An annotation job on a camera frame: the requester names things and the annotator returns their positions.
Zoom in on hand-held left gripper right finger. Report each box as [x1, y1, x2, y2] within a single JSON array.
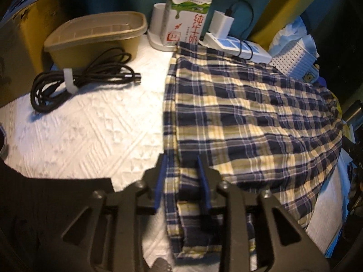
[[197, 156, 329, 272]]

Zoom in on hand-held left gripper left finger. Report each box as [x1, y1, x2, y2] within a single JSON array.
[[37, 153, 168, 272]]

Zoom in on plaid pants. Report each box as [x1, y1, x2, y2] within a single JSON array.
[[163, 41, 343, 261]]

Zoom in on steel tumbler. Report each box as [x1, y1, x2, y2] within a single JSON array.
[[342, 99, 363, 125]]

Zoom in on white cartoon mug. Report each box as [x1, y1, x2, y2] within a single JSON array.
[[302, 65, 319, 84]]

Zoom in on dark window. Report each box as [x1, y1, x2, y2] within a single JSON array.
[[301, 0, 363, 111]]

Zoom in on white plastic basket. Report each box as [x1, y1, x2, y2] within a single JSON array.
[[271, 37, 318, 83]]

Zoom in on black cloth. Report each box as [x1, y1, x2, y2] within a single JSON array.
[[0, 159, 114, 272]]

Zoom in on white plastic bag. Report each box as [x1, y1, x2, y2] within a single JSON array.
[[268, 15, 312, 56]]

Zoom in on white power strip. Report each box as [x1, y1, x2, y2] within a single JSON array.
[[199, 32, 273, 63]]

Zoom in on brown food container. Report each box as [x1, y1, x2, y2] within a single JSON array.
[[44, 11, 148, 70]]

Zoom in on white desk lamp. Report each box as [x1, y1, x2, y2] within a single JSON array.
[[147, 0, 193, 52]]

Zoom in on green white milk carton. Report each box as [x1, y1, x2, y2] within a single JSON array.
[[162, 0, 214, 47]]

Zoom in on white charger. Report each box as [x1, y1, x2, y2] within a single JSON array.
[[211, 10, 235, 37]]

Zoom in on yellow curtain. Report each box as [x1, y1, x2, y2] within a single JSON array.
[[250, 0, 332, 51]]

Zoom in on cardboard box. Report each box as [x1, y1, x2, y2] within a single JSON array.
[[0, 0, 70, 108]]

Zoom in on black cable bundle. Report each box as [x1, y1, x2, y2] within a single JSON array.
[[30, 48, 142, 115]]

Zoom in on black charger cable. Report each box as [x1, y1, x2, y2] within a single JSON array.
[[225, 0, 254, 60]]

